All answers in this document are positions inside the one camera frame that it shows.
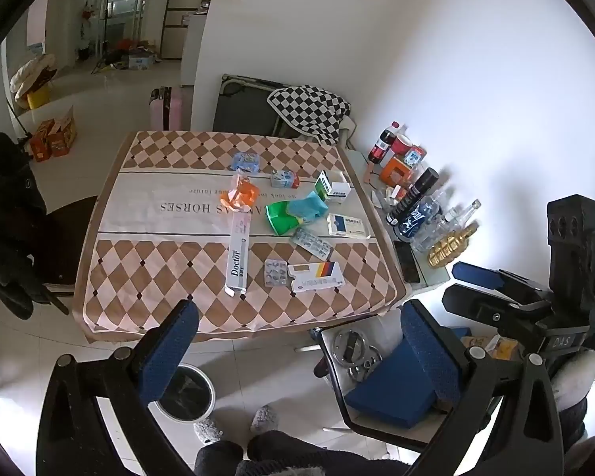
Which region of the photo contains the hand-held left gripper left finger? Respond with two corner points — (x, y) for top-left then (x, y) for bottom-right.
(36, 299), (200, 476)

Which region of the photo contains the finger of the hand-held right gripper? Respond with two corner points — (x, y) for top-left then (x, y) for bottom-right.
(451, 260), (552, 301)
(441, 282), (556, 344)

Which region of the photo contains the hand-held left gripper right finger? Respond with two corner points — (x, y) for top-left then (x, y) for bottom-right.
(401, 300), (566, 476)

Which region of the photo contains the white round trash bin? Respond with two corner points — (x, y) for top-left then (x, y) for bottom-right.
(156, 363), (215, 422)

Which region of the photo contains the green and white medicine box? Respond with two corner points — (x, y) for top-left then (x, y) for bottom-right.
(313, 169), (352, 205)

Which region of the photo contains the orange snack bag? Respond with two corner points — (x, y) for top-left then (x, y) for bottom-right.
(226, 173), (259, 216)

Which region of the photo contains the person's right forearm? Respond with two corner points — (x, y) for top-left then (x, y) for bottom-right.
(550, 351), (595, 457)

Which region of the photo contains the gold grenade-shaped bottle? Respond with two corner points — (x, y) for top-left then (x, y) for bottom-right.
(427, 222), (479, 269)

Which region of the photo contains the yellow box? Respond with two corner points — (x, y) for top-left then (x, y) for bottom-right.
(463, 334), (521, 363)

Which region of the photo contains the glass side table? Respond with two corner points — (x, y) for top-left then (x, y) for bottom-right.
(347, 149), (452, 291)

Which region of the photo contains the clear glass bottle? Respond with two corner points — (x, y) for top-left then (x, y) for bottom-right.
(439, 198), (483, 239)
(411, 193), (457, 253)

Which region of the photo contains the black phone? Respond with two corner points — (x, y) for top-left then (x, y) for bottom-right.
(394, 240), (422, 284)

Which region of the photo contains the tall black can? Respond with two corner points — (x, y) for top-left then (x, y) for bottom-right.
(386, 167), (440, 226)

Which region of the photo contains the long white toothpaste box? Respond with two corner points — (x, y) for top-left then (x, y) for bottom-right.
(224, 211), (253, 298)

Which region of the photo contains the person's left leg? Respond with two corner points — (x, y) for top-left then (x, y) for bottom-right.
(195, 440), (246, 476)

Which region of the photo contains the person's leg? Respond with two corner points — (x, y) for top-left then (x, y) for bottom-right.
(245, 430), (420, 476)
(195, 440), (246, 476)

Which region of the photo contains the orange cardboard box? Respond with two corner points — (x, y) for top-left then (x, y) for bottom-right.
(379, 156), (415, 189)

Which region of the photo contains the white striped medicine box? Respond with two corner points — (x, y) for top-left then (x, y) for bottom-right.
(288, 260), (344, 293)

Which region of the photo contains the orange jar with blue label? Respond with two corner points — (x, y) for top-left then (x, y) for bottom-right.
(403, 145), (427, 169)

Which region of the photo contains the silver blister pack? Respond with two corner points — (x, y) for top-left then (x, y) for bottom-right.
(264, 258), (291, 288)
(290, 228), (334, 259)

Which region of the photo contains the brown checkered printed tablecloth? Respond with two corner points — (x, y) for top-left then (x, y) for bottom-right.
(73, 130), (412, 343)

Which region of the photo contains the white and blue medicine box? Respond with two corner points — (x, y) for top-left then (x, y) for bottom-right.
(326, 212), (369, 240)

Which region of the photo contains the wooden chair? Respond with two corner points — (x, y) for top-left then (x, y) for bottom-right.
(40, 196), (100, 315)

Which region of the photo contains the cola bottle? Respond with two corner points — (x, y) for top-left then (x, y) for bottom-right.
(368, 120), (401, 164)

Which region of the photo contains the person's right leg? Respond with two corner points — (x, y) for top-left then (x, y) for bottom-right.
(245, 430), (420, 476)

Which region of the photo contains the green plastic bag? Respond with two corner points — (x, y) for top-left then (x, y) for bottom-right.
(264, 200), (303, 236)

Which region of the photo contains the teal snack bag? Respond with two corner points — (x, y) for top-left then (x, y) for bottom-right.
(285, 191), (330, 226)

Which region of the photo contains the light blue snack wrapper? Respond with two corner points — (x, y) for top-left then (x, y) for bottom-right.
(228, 151), (263, 174)

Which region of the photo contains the black jacket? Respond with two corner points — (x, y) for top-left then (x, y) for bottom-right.
(0, 132), (48, 321)

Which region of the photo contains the black and white checkered blanket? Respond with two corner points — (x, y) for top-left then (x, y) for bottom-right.
(267, 85), (353, 147)

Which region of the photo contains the pink suitcase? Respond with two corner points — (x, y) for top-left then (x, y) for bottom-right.
(150, 86), (184, 132)

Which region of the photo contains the orange carton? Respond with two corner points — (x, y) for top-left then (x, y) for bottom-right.
(47, 106), (77, 157)
(29, 119), (55, 163)

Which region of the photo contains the dark folding bed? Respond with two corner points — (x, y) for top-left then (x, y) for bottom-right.
(212, 73), (298, 137)

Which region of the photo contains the yellow bin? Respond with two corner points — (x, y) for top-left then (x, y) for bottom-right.
(26, 84), (53, 110)

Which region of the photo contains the white cabinet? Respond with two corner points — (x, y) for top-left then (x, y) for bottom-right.
(181, 10), (209, 87)

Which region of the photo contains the cream pillow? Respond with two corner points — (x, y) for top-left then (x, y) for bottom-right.
(10, 54), (58, 95)

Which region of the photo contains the black coat rack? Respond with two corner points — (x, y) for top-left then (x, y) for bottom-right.
(96, 0), (122, 65)

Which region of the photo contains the round metal ring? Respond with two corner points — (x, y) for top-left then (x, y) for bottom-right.
(349, 347), (382, 382)
(332, 330), (370, 368)

